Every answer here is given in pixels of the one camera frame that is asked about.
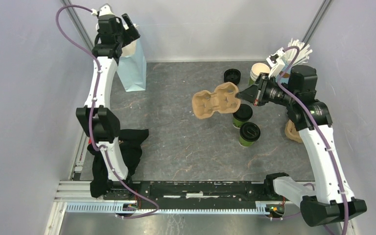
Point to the black cloth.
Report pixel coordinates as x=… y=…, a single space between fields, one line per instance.
x=130 y=146

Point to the black cup lid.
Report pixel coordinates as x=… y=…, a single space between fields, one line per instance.
x=244 y=113
x=249 y=132

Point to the light blue paper bag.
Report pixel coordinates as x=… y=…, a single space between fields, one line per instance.
x=132 y=67

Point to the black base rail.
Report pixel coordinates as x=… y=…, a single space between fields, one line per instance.
x=194 y=195

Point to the stack of paper cups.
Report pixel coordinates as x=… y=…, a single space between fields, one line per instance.
x=256 y=70

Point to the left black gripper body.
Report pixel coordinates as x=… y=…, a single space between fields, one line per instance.
x=127 y=36

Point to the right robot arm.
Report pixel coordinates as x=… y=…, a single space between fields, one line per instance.
x=332 y=200

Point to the white cable tray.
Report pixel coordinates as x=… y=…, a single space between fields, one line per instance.
x=124 y=208

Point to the green paper coffee cup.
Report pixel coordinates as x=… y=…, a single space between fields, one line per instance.
x=244 y=142

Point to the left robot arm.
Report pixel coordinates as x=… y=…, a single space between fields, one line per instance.
x=117 y=148

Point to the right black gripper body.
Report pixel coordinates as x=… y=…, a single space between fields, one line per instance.
x=264 y=85

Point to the brown pulp cup carrier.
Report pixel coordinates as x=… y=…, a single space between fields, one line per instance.
x=291 y=132

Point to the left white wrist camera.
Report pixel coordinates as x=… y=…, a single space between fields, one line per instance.
x=104 y=10

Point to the stack of black lids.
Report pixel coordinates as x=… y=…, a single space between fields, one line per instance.
x=232 y=75

